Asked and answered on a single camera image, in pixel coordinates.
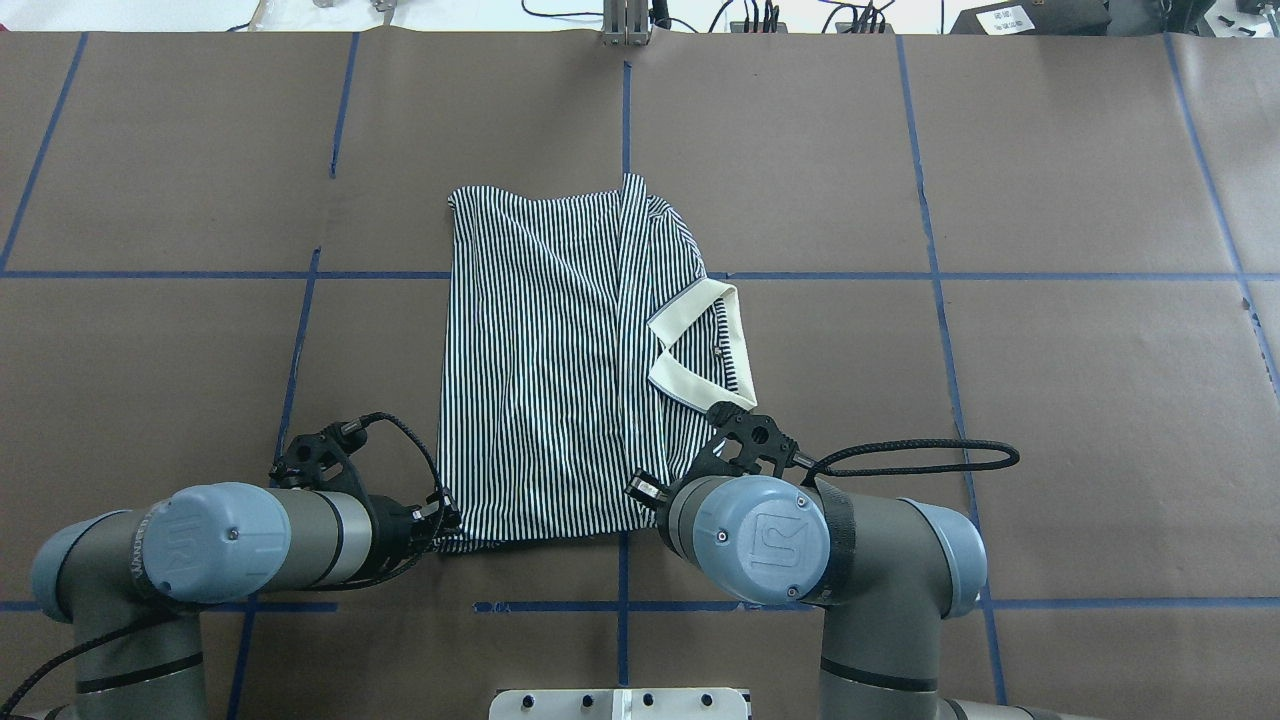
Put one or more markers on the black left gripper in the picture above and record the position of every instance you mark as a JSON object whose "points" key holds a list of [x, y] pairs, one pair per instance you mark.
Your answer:
{"points": [[392, 534]]}

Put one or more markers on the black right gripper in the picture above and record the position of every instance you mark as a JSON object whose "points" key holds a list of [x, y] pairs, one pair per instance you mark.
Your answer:
{"points": [[646, 491]]}

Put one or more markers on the blue white striped polo shirt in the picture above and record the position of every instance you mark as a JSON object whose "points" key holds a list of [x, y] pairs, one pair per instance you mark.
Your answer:
{"points": [[585, 340]]}

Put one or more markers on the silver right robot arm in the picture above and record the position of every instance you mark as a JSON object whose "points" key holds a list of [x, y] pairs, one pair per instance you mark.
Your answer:
{"points": [[886, 572]]}

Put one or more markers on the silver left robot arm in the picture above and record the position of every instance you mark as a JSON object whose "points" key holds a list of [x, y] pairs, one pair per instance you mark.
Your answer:
{"points": [[132, 584]]}

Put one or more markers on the black box with label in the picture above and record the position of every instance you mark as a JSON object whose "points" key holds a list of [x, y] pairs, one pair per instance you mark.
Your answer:
{"points": [[1052, 18]]}

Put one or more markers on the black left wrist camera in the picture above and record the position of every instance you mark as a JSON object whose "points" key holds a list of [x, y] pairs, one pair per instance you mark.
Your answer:
{"points": [[322, 461]]}

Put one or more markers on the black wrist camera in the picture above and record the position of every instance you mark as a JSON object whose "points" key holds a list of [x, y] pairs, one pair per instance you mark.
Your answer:
{"points": [[322, 461], [743, 444]]}

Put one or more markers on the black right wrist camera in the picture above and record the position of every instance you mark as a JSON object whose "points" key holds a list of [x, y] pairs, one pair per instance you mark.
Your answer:
{"points": [[743, 444]]}

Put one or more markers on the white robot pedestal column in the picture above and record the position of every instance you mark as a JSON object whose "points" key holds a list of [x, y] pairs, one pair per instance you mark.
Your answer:
{"points": [[623, 703]]}

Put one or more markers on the aluminium frame post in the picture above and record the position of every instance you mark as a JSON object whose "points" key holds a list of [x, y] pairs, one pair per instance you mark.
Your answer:
{"points": [[626, 23]]}

